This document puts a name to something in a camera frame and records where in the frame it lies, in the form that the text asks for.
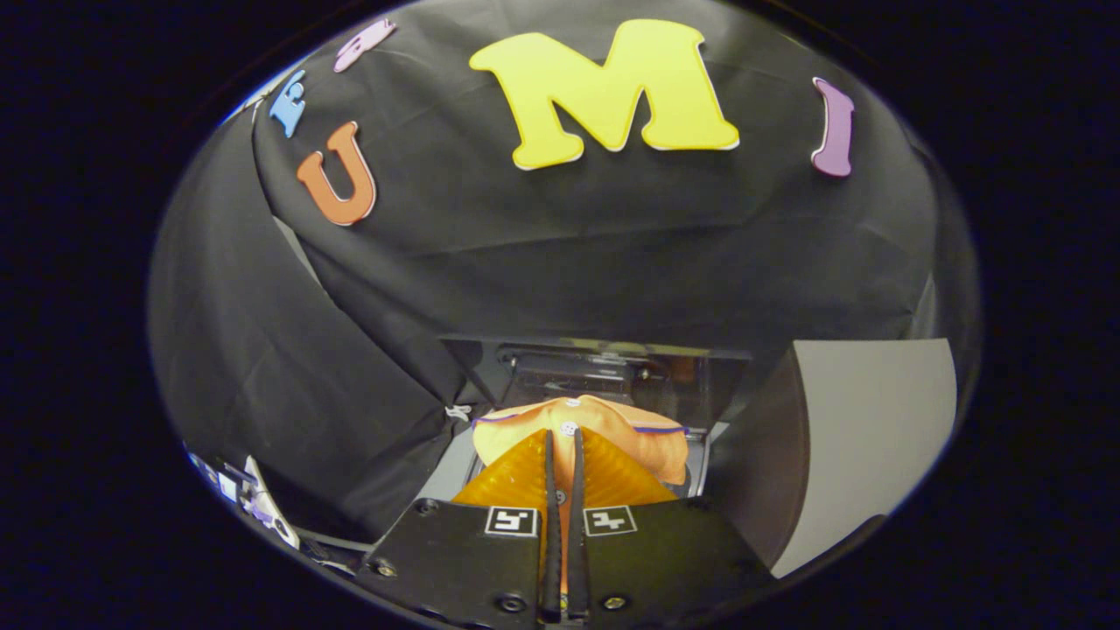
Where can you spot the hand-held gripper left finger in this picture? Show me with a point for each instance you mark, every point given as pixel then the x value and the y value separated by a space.
pixel 551 525

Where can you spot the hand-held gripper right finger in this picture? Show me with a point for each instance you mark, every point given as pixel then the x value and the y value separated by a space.
pixel 577 525

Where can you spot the yellow polo shirt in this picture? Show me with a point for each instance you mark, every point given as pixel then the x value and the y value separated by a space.
pixel 612 424

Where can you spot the grey washing machine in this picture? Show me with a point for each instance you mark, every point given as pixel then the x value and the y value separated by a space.
pixel 455 464

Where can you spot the glass washing machine lid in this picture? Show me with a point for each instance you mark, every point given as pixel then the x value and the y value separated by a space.
pixel 569 367

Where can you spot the black backdrop cloth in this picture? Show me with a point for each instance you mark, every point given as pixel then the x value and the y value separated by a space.
pixel 525 245

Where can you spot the white and blue equipment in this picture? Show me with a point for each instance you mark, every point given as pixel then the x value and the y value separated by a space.
pixel 258 507

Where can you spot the grey cabinet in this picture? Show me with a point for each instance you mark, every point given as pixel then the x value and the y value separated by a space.
pixel 875 437

